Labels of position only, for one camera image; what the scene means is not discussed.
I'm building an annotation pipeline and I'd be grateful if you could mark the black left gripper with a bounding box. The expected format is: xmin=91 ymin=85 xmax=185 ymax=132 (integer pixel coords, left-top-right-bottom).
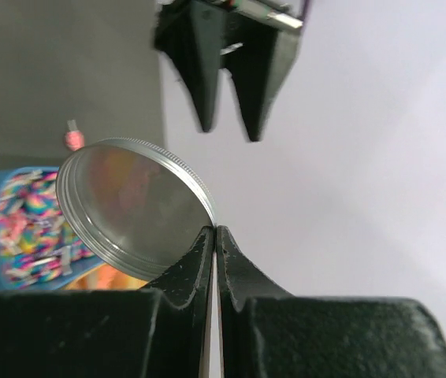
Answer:
xmin=154 ymin=1 xmax=310 ymax=142

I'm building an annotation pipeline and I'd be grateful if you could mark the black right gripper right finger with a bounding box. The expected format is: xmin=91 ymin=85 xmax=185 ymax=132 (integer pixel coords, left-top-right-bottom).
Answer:
xmin=215 ymin=226 xmax=446 ymax=377

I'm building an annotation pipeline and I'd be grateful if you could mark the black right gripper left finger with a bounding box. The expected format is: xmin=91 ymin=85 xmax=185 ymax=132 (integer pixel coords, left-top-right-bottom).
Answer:
xmin=0 ymin=227 xmax=214 ymax=377

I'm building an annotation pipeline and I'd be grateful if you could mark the fallen pink lollipop candy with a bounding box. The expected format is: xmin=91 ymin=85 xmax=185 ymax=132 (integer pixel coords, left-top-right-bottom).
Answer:
xmin=64 ymin=120 xmax=85 ymax=151

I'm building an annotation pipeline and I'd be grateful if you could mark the blue candy tray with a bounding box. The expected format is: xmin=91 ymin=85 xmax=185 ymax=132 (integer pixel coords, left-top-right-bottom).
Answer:
xmin=0 ymin=166 xmax=102 ymax=291

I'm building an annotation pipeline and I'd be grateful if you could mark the orange candy tray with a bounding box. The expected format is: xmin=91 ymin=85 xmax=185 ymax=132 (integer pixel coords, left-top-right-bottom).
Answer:
xmin=64 ymin=263 xmax=147 ymax=291

